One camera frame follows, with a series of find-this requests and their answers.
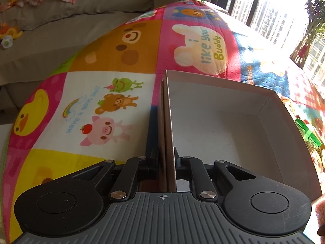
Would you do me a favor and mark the white cardboard box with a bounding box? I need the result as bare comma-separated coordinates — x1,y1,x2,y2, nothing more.
158,71,322,200

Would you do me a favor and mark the colourful cartoon play mat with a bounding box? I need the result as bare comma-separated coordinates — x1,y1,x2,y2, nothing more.
2,0,324,242

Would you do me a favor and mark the beige sofa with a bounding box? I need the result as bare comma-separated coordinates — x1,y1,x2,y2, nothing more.
1,0,181,124

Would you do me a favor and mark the orange plush toy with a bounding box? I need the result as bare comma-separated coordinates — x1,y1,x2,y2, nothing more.
0,23,23,49

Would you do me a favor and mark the potted plant with red ribbon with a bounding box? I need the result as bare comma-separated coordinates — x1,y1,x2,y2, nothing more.
290,0,324,69

